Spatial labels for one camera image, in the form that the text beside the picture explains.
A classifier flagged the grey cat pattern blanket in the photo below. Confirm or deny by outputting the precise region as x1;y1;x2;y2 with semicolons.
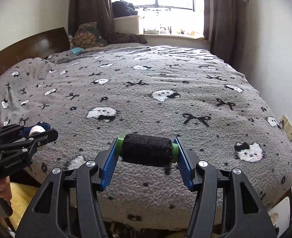
0;45;292;231

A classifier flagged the dark clothes pile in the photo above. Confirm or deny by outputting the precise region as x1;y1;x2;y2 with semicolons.
112;1;138;18

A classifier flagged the wall power socket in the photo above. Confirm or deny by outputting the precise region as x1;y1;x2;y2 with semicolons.
279;114;292;142

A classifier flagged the right brown curtain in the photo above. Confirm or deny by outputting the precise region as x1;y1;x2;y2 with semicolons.
203;0;239;64

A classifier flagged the person's left hand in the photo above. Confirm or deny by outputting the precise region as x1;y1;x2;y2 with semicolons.
0;176;12;201

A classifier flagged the left brown curtain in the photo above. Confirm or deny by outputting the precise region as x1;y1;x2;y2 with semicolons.
68;0;147;45

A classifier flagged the brown curtain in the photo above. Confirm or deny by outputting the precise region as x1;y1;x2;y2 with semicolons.
203;0;239;64
68;0;147;45

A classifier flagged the dark wooden headboard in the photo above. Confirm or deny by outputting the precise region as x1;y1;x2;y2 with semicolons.
0;27;70;76

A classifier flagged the teal item on bed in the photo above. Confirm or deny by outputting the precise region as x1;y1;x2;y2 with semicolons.
70;47;84;55

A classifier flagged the black thread spool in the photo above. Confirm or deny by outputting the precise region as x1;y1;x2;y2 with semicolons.
115;133;179;167

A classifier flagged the brown patterned pillow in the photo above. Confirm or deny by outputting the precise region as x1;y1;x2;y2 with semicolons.
72;22;108;49

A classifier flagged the window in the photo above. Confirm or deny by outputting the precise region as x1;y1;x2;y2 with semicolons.
111;0;204;39

